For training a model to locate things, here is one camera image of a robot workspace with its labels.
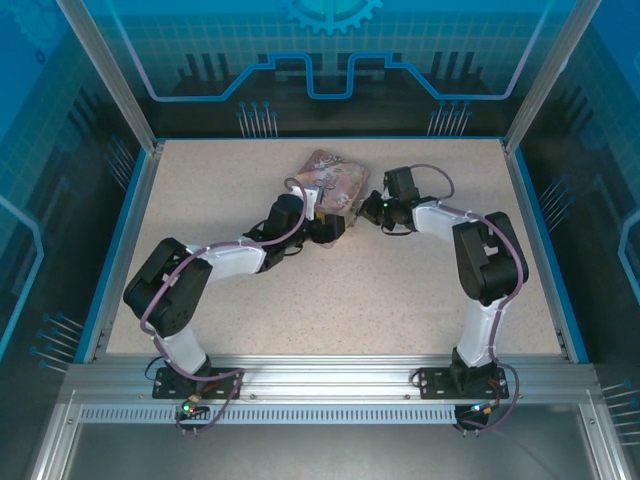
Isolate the small connector with green light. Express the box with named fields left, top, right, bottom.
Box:
left=467, top=399, right=504, bottom=417
left=180, top=395, right=209, bottom=417

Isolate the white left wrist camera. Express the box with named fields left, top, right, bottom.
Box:
left=301, top=183, right=327, bottom=221

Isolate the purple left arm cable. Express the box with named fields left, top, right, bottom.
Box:
left=140, top=178, right=309, bottom=437

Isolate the side rail with blue strip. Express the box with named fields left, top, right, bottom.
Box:
left=501, top=139, right=591, bottom=364
left=74, top=141, right=166, bottom=364

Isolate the aluminium mounting rail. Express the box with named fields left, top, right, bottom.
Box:
left=63, top=353, right=601, bottom=404

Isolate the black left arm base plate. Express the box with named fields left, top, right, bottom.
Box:
left=152, top=367, right=245, bottom=401

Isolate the aluminium frame post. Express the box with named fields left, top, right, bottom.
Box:
left=502, top=0, right=604, bottom=156
left=54, top=0, right=166, bottom=154

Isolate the slotted grey cable duct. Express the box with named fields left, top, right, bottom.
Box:
left=79, top=404, right=459, bottom=424

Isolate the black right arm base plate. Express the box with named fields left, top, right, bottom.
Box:
left=416, top=366, right=511, bottom=401

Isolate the grey metal base plate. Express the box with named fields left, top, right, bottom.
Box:
left=64, top=422, right=596, bottom=480

